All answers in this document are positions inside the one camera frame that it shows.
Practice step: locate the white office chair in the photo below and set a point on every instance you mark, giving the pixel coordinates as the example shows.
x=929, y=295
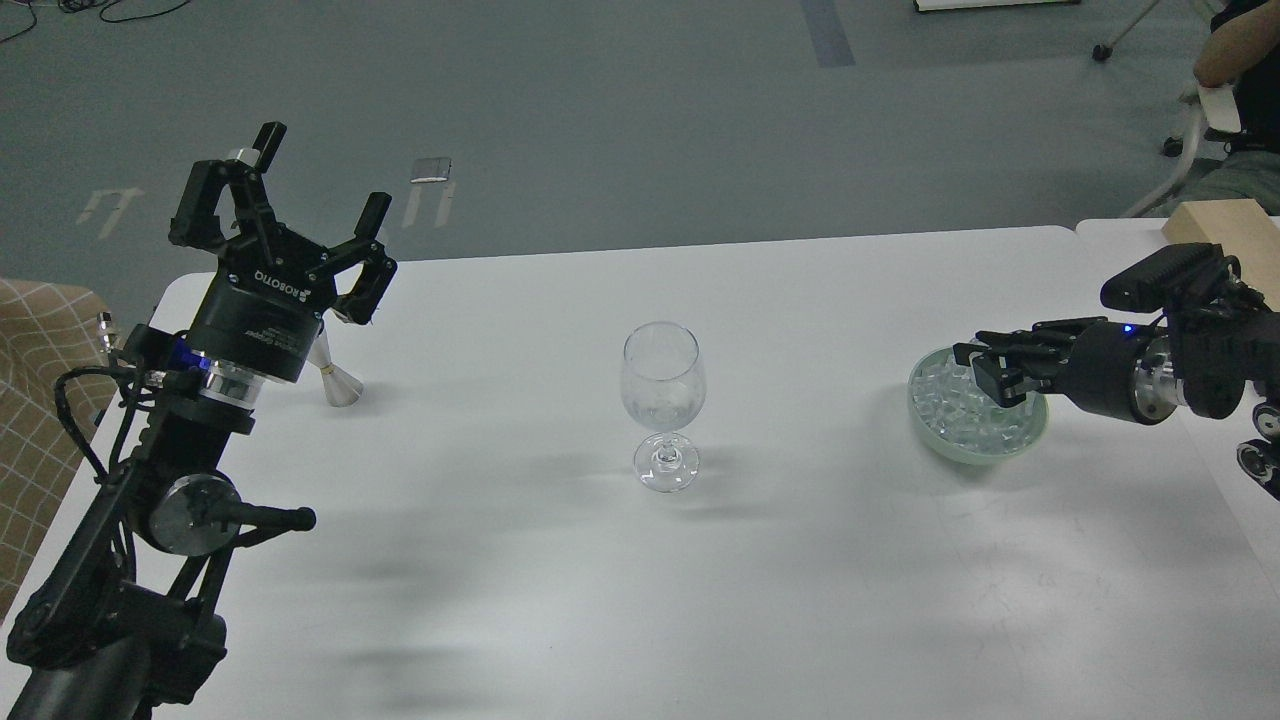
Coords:
x=1206, y=115

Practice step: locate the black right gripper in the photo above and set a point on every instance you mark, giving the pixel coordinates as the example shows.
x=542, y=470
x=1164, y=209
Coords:
x=1105, y=368

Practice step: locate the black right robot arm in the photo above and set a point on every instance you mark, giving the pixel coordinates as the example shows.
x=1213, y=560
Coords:
x=1210, y=337

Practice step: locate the clear wine glass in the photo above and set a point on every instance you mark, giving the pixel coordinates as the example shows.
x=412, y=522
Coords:
x=663, y=387

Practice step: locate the seated person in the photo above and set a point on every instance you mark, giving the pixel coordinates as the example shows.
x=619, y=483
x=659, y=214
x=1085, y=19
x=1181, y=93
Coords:
x=1242, y=52

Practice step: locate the beige checkered chair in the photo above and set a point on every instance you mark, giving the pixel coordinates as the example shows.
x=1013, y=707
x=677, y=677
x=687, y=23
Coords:
x=46, y=329

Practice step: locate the steel double jigger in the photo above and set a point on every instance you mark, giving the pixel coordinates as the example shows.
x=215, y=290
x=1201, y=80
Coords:
x=340, y=388

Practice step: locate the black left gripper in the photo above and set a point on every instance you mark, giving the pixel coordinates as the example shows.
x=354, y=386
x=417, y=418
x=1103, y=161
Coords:
x=262, y=310

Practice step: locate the light wooden block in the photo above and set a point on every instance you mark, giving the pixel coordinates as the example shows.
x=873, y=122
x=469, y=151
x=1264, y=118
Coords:
x=1243, y=230

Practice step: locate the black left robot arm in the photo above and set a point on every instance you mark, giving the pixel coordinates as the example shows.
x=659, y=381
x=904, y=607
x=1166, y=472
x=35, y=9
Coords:
x=127, y=621

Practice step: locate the green bowl of ice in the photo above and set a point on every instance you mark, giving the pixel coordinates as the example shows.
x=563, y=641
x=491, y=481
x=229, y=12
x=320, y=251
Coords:
x=956, y=419

